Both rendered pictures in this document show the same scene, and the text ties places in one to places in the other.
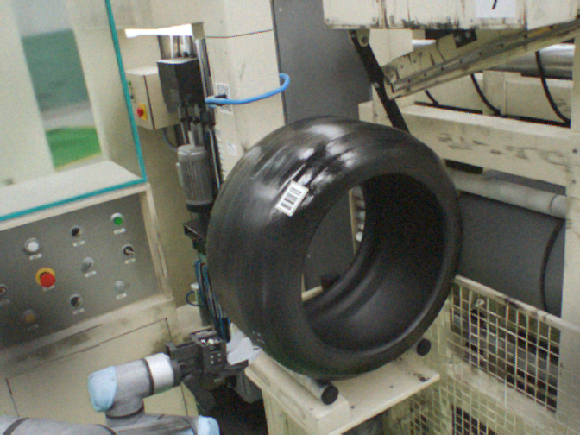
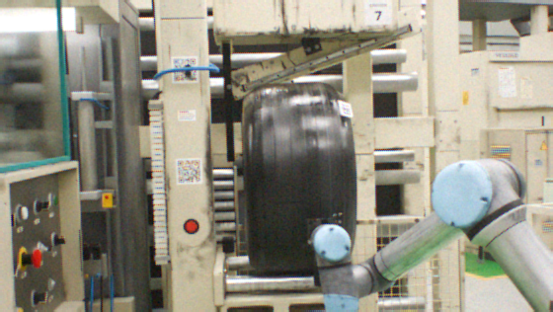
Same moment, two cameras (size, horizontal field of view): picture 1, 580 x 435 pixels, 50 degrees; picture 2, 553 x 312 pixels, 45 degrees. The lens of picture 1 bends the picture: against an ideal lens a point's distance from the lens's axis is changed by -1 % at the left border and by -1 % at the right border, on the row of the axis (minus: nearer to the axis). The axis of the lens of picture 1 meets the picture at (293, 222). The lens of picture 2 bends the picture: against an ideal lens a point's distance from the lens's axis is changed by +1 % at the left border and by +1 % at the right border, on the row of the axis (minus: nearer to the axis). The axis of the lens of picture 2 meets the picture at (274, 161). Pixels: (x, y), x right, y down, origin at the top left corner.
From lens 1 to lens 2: 1.84 m
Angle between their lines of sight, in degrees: 64
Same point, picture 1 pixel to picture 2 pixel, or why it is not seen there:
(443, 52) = (293, 59)
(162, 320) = not seen: outside the picture
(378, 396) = not seen: hidden behind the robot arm
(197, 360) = not seen: hidden behind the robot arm
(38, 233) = (21, 198)
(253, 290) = (345, 173)
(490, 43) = (334, 51)
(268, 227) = (343, 127)
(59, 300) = (27, 295)
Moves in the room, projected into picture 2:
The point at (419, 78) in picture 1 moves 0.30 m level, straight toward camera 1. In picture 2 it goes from (273, 78) to (346, 71)
